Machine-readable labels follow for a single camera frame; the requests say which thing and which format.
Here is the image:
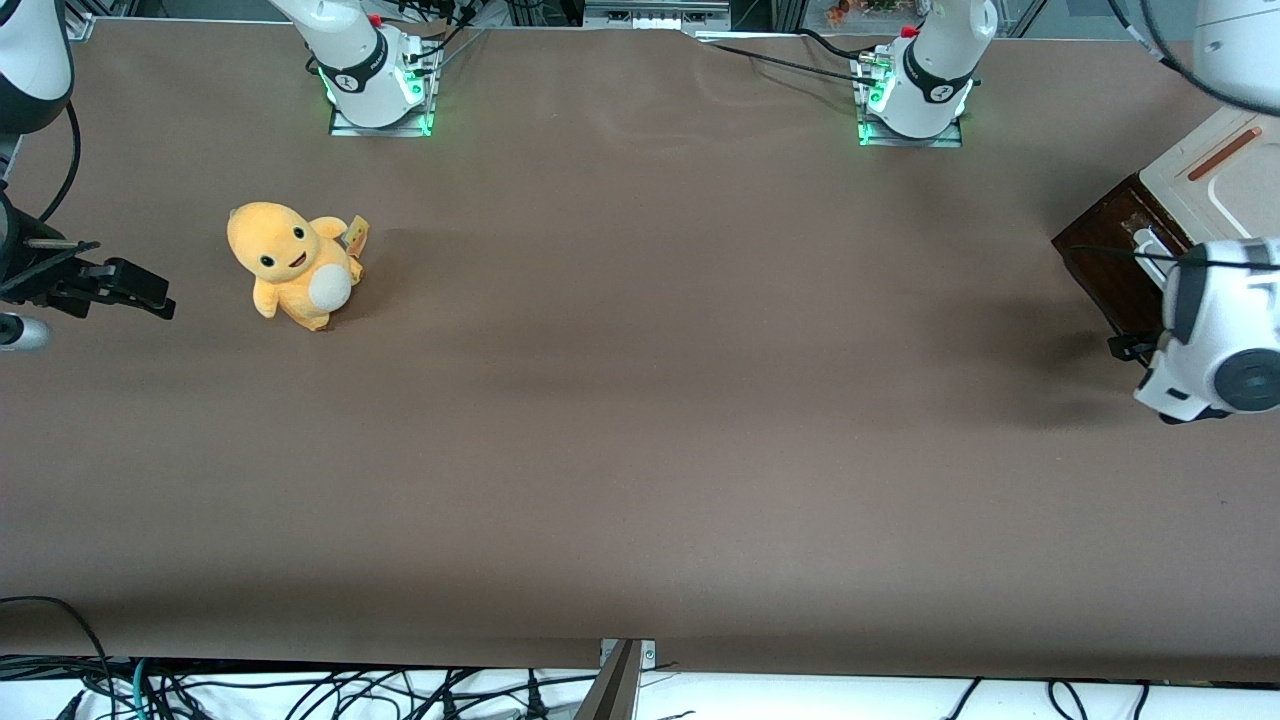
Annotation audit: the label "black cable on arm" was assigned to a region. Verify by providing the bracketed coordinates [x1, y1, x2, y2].
[1105, 0, 1280, 116]
[38, 100, 83, 226]

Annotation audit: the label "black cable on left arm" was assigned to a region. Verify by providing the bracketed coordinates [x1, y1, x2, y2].
[1105, 0, 1280, 116]

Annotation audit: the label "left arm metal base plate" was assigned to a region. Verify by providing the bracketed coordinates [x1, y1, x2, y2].
[856, 50, 964, 149]

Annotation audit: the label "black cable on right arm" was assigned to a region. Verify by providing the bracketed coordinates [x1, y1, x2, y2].
[38, 100, 83, 226]

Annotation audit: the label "tangled black cables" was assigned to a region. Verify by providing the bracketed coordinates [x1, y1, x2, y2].
[150, 668, 601, 720]

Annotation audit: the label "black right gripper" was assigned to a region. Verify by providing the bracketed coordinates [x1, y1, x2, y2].
[0, 238, 177, 321]

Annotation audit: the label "grey equipment box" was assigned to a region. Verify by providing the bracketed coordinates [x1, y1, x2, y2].
[583, 0, 733, 31]

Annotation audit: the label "white metal drawer handle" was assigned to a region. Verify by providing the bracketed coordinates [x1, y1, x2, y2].
[1133, 228, 1186, 266]

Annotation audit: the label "orange plush toy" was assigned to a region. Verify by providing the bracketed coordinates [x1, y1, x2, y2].
[227, 200, 371, 333]

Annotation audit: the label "short black table cable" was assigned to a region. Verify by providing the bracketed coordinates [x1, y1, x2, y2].
[798, 27, 879, 63]

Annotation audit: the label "white sheet under table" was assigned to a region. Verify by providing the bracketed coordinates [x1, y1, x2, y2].
[0, 665, 1280, 720]

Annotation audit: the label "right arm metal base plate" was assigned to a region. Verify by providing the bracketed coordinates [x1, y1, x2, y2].
[328, 45, 438, 138]

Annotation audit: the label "black looped cable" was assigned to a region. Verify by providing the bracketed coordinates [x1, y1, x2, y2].
[0, 596, 113, 720]

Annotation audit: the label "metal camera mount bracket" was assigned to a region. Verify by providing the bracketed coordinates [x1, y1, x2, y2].
[575, 638, 658, 720]

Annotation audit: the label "long black table cable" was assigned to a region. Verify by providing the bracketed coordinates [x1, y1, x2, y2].
[700, 38, 881, 89]

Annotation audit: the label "orange background items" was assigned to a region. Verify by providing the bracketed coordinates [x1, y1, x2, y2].
[825, 0, 901, 26]

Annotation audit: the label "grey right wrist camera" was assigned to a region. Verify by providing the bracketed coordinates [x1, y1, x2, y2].
[0, 315, 51, 352]

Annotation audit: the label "brown bar on cabinet lid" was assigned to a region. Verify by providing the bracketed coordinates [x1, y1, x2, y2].
[1188, 128, 1263, 183]

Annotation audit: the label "black cable bundle at base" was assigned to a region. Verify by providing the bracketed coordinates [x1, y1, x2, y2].
[400, 0, 486, 63]

